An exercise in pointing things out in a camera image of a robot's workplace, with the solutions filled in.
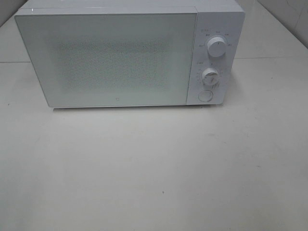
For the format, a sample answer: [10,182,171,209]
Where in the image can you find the white round door button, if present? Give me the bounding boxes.
[198,90,213,102]

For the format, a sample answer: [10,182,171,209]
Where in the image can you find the white timer knob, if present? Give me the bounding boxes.
[202,68,219,86]

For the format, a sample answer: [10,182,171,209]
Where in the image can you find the white microwave door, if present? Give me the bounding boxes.
[15,13,196,108]

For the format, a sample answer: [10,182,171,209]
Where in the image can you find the white microwave oven body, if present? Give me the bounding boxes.
[14,0,245,107]

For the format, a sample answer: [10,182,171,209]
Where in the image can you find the white upper power knob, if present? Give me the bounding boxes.
[206,35,227,58]

